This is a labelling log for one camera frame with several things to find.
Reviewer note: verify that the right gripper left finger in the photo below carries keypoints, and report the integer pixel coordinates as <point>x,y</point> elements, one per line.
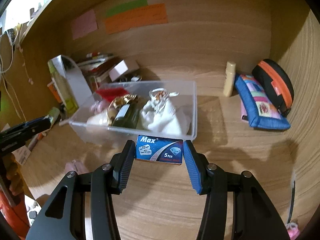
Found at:
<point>63,214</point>

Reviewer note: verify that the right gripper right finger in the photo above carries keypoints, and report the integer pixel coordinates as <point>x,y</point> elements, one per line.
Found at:
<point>254,215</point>

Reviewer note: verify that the round pink case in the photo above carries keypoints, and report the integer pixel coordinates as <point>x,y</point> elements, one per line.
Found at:
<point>76,166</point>

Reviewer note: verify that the pink cable bundle bag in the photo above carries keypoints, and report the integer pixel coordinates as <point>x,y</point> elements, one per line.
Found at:
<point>99,106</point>

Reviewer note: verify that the gold organza bag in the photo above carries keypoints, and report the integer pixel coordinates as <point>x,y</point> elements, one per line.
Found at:
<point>118,102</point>

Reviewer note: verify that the blue Max blade box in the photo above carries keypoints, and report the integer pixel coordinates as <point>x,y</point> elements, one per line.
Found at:
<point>159,150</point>

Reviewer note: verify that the white drawstring pouch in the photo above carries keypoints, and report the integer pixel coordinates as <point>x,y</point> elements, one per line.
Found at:
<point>160,115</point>

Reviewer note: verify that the left hand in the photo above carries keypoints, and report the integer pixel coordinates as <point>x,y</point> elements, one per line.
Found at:
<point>16,182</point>

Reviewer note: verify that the orange green tube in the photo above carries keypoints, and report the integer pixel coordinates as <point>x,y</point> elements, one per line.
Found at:
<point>53,115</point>

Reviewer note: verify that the orange book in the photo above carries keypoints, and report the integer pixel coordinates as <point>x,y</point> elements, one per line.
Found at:
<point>53,90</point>

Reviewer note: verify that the yellow green book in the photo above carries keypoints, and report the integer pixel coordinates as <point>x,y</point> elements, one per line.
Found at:
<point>61,89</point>

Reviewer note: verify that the white magazine file holder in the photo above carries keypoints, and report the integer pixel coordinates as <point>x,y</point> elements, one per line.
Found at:
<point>72,76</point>

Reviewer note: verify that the clear plastic storage bin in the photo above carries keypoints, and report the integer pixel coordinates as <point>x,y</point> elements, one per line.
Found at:
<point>185,103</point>

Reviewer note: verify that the blue patchwork pouch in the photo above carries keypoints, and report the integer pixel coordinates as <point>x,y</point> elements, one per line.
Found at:
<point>261,113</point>

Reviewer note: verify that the stack of books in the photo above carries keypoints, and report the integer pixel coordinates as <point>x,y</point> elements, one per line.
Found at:
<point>95,69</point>

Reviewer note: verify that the small white pink box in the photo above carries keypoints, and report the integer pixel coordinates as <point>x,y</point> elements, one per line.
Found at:
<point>122,68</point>

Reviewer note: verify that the pink sticky note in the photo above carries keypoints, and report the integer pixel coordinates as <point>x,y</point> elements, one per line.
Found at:
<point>84,24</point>

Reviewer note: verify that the black orange zip case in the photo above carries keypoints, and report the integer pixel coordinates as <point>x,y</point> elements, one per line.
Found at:
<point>276,84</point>

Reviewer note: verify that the cream lotion bottle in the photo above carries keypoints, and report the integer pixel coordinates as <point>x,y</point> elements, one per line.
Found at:
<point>230,77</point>

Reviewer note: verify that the green sticky note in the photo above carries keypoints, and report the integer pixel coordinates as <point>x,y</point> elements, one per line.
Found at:
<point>125,7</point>

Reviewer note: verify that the orange sticky note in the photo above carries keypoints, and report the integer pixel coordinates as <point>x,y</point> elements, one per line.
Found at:
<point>138,17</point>

